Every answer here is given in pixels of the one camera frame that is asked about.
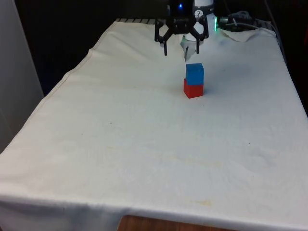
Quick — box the blue cube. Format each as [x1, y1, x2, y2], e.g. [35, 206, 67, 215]
[185, 63, 205, 86]

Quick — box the black cable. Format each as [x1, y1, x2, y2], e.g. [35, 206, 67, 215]
[226, 10, 257, 31]

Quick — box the pale grey cabinet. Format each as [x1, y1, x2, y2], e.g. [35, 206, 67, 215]
[0, 0, 45, 154]

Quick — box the red cube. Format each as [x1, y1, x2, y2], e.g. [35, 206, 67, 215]
[183, 78, 204, 99]

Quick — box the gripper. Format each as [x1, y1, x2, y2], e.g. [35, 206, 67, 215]
[154, 0, 209, 57]

